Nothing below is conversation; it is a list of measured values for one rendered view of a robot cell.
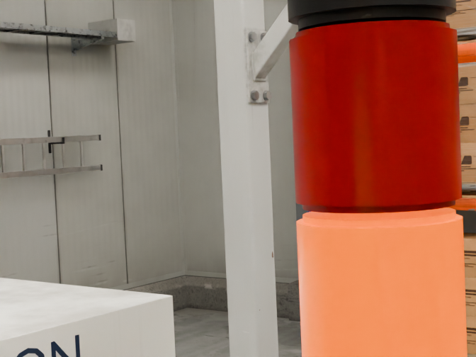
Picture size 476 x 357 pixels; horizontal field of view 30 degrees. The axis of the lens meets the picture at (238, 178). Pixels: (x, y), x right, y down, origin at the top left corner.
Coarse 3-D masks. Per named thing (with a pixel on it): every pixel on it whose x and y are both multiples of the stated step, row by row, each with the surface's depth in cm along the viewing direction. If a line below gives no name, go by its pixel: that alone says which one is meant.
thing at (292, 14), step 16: (288, 0) 26; (304, 0) 25; (320, 0) 25; (336, 0) 25; (352, 0) 24; (368, 0) 24; (384, 0) 24; (400, 0) 24; (416, 0) 24; (432, 0) 25; (448, 0) 25; (288, 16) 27; (304, 16) 26; (320, 16) 25; (336, 16) 25; (352, 16) 25; (368, 16) 25; (384, 16) 25; (400, 16) 25; (416, 16) 25; (432, 16) 25
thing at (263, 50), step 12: (276, 24) 274; (288, 24) 271; (252, 36) 278; (264, 36) 277; (276, 36) 274; (288, 36) 274; (252, 48) 280; (264, 48) 277; (276, 48) 275; (252, 60) 280; (264, 60) 278; (276, 60) 281; (252, 72) 280; (264, 72) 282; (252, 84) 280; (264, 84) 285; (252, 96) 279; (264, 96) 285
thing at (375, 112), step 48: (336, 48) 25; (384, 48) 24; (432, 48) 25; (336, 96) 25; (384, 96) 24; (432, 96) 25; (336, 144) 25; (384, 144) 24; (432, 144) 25; (336, 192) 25; (384, 192) 24; (432, 192) 25
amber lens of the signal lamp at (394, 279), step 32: (320, 224) 26; (352, 224) 25; (384, 224) 25; (416, 224) 25; (448, 224) 25; (320, 256) 26; (352, 256) 25; (384, 256) 25; (416, 256) 25; (448, 256) 25; (320, 288) 26; (352, 288) 25; (384, 288) 25; (416, 288) 25; (448, 288) 25; (320, 320) 26; (352, 320) 25; (384, 320) 25; (416, 320) 25; (448, 320) 25; (320, 352) 26; (352, 352) 25; (384, 352) 25; (416, 352) 25; (448, 352) 25
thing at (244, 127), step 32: (224, 0) 282; (256, 0) 283; (224, 32) 283; (224, 64) 284; (224, 96) 284; (224, 128) 285; (256, 128) 283; (224, 160) 286; (256, 160) 283; (224, 192) 287; (256, 192) 283; (224, 224) 288; (256, 224) 283; (256, 256) 283; (256, 288) 283; (256, 320) 283; (256, 352) 284
